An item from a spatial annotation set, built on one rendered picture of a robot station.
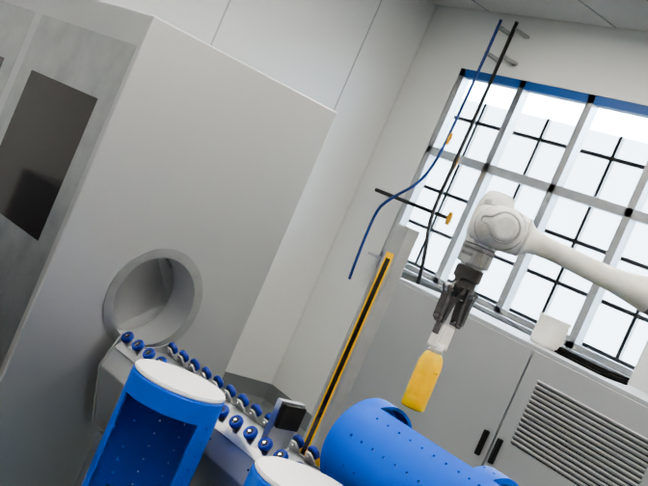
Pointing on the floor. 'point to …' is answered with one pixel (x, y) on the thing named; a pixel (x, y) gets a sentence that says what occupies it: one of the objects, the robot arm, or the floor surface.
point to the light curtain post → (361, 336)
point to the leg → (89, 458)
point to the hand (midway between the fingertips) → (441, 336)
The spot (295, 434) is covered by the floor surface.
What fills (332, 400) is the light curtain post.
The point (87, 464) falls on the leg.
